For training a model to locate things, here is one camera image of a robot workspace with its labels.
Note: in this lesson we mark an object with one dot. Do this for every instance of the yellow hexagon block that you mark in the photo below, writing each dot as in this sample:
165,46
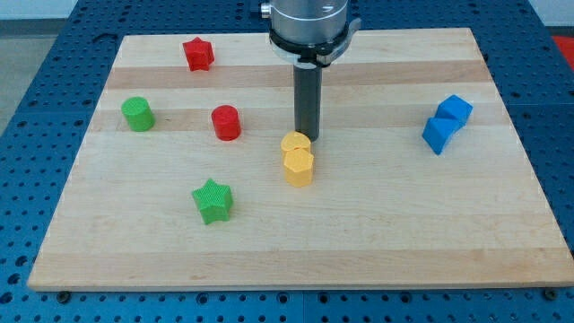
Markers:
298,167

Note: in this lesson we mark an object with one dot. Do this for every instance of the red cylinder block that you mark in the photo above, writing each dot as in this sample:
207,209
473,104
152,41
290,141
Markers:
226,122

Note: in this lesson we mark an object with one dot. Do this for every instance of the yellow heart block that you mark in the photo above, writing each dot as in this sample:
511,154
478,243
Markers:
294,140

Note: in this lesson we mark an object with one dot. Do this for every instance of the green cylinder block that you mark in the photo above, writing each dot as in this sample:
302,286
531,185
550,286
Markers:
138,114

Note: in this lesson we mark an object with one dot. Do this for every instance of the green star block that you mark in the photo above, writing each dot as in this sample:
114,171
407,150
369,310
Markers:
213,201

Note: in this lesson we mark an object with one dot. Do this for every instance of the blue wedge block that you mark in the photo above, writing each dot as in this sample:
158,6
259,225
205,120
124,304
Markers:
438,132

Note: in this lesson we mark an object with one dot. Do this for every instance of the light wooden board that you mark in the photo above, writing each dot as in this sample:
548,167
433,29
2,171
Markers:
383,211

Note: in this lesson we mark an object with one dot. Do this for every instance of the red object at edge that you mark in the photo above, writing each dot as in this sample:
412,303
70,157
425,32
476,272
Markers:
565,45

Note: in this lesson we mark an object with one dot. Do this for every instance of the red star block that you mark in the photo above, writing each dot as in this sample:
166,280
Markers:
199,54

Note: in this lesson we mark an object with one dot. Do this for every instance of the blue cube block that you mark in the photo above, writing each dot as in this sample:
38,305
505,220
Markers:
455,108

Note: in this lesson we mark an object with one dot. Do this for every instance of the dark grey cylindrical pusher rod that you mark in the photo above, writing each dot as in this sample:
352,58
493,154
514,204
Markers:
307,101

